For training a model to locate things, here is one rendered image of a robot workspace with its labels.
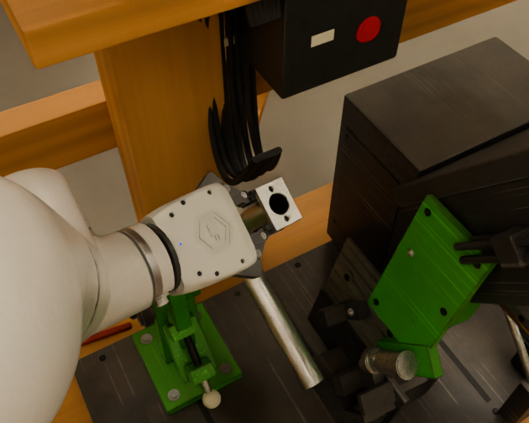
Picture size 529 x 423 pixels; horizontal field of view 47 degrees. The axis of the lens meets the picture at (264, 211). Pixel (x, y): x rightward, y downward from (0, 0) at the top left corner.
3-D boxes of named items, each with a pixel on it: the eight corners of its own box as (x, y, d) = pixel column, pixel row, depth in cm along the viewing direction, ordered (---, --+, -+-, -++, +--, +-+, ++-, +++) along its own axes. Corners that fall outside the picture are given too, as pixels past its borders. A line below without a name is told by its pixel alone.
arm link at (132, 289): (96, 236, 65) (133, 315, 64) (-30, 284, 57) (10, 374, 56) (123, 212, 58) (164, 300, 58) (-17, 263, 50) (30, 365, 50)
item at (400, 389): (424, 410, 98) (448, 380, 92) (381, 433, 93) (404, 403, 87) (346, 306, 110) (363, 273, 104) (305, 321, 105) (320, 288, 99)
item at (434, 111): (510, 237, 115) (583, 99, 89) (380, 306, 106) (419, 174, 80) (447, 175, 125) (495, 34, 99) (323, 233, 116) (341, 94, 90)
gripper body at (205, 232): (185, 300, 59) (268, 258, 66) (140, 206, 60) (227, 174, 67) (155, 313, 65) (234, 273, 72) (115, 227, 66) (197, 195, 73)
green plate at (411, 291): (459, 347, 85) (538, 246, 71) (416, 367, 81) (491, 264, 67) (407, 286, 91) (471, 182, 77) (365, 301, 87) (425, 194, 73)
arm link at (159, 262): (166, 304, 58) (192, 291, 59) (127, 220, 58) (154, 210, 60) (135, 318, 64) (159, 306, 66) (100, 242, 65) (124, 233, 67)
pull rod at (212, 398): (224, 405, 92) (222, 390, 87) (207, 415, 91) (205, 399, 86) (208, 375, 95) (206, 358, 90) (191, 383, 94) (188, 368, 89)
